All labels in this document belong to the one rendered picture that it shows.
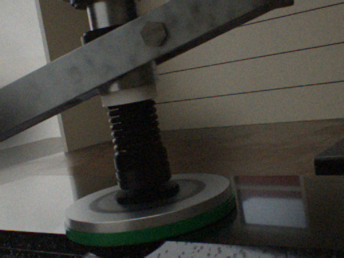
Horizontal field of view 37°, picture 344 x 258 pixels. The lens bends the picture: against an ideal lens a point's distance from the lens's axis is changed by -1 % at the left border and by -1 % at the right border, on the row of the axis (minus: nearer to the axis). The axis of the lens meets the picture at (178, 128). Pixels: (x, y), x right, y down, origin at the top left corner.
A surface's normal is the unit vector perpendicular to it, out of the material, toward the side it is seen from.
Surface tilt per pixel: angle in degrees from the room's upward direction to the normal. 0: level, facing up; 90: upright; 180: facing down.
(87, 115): 90
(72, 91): 90
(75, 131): 90
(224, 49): 90
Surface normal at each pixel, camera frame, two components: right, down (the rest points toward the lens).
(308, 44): -0.67, 0.19
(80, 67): -0.13, 0.13
